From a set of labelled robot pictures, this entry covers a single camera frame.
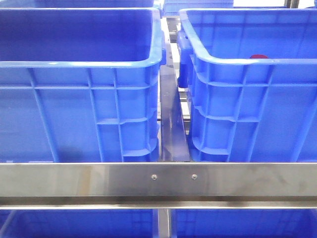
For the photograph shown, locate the far left blue crate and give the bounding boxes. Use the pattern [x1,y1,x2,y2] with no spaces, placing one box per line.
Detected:
[0,0,163,9]

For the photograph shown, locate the steel front rack rail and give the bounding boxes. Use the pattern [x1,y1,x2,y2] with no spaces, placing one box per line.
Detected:
[0,162,317,209]

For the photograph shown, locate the steel centre divider rail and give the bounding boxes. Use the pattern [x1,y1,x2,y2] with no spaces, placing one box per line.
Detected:
[159,17,191,162]

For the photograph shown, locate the right blue plastic crate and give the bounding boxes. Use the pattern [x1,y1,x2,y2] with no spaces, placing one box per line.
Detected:
[178,8,317,162]

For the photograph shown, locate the left blue plastic crate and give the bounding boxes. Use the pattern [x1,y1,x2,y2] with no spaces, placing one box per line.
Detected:
[0,8,164,163]

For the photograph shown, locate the lower left blue crate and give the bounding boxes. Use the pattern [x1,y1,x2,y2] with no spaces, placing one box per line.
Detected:
[0,209,159,238]

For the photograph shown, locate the blue plastic crate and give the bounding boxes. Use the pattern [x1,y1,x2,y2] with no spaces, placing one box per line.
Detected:
[178,8,317,162]
[0,8,164,163]

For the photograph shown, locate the far right blue crate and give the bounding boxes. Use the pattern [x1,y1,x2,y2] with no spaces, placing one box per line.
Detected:
[163,0,234,16]

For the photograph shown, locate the lower right blue crate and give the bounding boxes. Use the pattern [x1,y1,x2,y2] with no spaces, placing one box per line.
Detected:
[172,209,317,238]

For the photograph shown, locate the red round button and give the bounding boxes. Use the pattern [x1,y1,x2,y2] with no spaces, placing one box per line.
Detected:
[250,54,268,59]

